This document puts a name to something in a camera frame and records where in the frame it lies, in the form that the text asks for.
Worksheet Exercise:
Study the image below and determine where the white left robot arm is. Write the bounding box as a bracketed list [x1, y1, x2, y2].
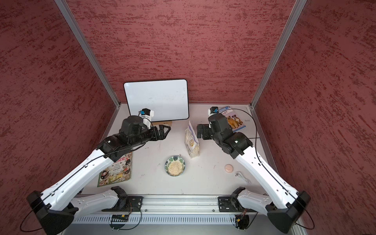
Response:
[26, 124, 171, 235]

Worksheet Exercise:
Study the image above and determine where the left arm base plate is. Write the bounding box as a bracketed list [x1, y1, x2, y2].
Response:
[101, 196, 144, 214]

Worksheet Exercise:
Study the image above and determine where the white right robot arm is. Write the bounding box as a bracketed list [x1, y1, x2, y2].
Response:
[197, 124, 311, 234]

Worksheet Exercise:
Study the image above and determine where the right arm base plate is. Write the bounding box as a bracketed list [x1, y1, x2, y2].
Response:
[217, 196, 245, 213]

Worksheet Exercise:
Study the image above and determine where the white dry-erase board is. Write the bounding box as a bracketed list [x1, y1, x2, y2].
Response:
[123, 79, 190, 121]

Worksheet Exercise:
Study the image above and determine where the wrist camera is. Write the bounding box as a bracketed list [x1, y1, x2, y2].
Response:
[208, 106, 234, 140]
[119, 108, 155, 137]

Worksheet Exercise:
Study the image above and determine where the clear oats bag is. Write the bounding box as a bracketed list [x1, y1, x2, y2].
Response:
[185, 121, 200, 158]

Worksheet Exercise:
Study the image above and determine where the right black cable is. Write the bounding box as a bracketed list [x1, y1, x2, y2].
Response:
[229, 108, 315, 230]

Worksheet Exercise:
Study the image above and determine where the aluminium front rail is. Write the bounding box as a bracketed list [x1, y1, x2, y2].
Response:
[70, 193, 266, 231]

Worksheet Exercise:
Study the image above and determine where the small wooden easel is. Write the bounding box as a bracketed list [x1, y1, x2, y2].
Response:
[153, 121, 172, 127]

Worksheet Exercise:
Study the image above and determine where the colourful picture book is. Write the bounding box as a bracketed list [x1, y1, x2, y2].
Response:
[98, 153, 133, 187]

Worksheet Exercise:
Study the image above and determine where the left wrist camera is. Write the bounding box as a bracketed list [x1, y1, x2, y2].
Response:
[119, 108, 155, 137]

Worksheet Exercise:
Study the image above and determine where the round pink lid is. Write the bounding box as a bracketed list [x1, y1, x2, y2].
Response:
[225, 164, 234, 173]

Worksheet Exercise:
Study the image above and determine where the green leaf pattern bowl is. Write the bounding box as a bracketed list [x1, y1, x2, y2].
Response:
[164, 156, 186, 177]

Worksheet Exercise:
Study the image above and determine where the left corner aluminium post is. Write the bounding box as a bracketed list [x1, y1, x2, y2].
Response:
[54, 0, 121, 109]

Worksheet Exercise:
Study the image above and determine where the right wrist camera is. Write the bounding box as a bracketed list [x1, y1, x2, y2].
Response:
[208, 106, 234, 140]

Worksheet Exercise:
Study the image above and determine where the dog picture book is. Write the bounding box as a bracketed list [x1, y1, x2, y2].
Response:
[219, 106, 246, 132]

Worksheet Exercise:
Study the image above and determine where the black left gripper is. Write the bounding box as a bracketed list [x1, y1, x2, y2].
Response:
[129, 125, 170, 147]

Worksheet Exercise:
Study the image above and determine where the right corner aluminium post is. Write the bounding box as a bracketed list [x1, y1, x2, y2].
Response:
[249, 0, 307, 109]

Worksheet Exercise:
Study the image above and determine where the corner aluminium post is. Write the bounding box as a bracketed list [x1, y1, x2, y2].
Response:
[249, 0, 307, 109]
[54, 0, 121, 109]

